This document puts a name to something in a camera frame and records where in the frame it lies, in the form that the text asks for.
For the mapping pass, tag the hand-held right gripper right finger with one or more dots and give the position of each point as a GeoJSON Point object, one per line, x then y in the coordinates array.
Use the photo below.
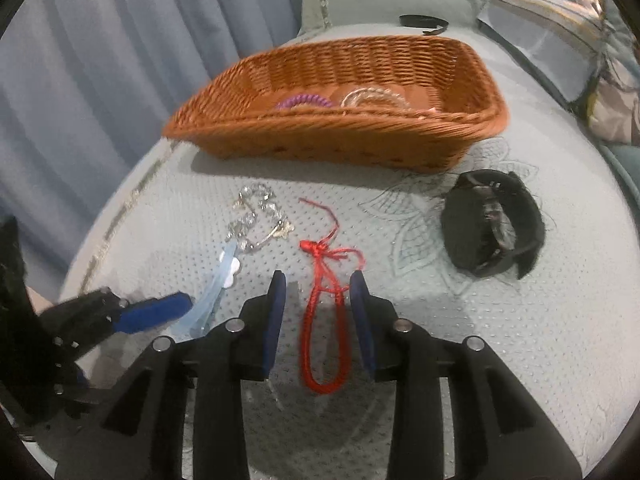
{"type": "Point", "coordinates": [359, 315]}

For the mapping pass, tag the brown wicker basket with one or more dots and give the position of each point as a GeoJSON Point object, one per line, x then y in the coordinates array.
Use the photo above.
{"type": "Point", "coordinates": [350, 145]}

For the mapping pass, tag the large floral pillow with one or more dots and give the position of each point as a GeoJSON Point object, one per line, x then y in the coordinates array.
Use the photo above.
{"type": "Point", "coordinates": [615, 110]}

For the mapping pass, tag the blue curtain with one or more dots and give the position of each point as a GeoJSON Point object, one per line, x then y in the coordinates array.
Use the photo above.
{"type": "Point", "coordinates": [100, 85]}

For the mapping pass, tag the teal cushion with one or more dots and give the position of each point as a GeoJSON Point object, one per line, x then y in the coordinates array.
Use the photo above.
{"type": "Point", "coordinates": [625, 160]}

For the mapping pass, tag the patterned sofa back cover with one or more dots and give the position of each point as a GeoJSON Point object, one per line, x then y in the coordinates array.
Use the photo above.
{"type": "Point", "coordinates": [540, 35]}

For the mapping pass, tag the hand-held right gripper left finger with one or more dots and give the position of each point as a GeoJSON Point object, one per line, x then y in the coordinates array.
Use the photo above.
{"type": "Point", "coordinates": [275, 315]}

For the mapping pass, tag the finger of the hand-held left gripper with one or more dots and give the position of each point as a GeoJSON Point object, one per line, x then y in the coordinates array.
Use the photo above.
{"type": "Point", "coordinates": [150, 312]}
{"type": "Point", "coordinates": [10, 260]}

